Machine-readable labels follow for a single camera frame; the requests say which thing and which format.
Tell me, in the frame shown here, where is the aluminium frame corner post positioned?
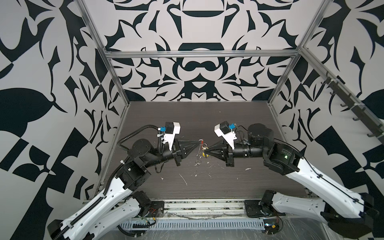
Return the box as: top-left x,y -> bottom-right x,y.
268,0 -> 333,106
75,0 -> 130,107

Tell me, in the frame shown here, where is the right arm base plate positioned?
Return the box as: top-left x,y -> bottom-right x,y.
244,200 -> 276,218

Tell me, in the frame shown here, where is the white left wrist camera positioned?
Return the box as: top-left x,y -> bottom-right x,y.
158,122 -> 181,151

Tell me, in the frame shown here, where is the aluminium frame corner post left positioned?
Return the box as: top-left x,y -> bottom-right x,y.
75,0 -> 130,107

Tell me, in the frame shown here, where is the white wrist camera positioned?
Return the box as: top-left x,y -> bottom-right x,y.
158,122 -> 181,151
214,121 -> 237,150

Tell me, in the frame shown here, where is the white slotted cable duct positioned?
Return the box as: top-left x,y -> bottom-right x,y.
120,219 -> 265,231

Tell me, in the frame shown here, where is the aluminium frame corner post right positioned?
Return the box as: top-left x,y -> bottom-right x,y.
268,0 -> 333,106

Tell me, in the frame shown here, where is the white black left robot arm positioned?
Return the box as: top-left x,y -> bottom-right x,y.
47,139 -> 201,240

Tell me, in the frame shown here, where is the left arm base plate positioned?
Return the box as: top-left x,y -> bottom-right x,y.
145,201 -> 165,218

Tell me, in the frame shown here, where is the green lit circuit board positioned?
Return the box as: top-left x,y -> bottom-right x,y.
263,218 -> 284,236

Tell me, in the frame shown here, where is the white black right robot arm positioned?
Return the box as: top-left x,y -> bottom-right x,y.
203,122 -> 376,240

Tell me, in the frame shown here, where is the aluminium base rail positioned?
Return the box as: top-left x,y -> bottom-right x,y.
119,196 -> 313,220

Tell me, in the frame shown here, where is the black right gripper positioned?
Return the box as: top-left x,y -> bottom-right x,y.
206,138 -> 270,167

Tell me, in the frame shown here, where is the black wall hook rail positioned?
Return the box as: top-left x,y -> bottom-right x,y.
322,72 -> 384,145

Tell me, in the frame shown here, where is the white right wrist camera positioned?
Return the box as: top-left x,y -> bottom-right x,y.
214,121 -> 237,150

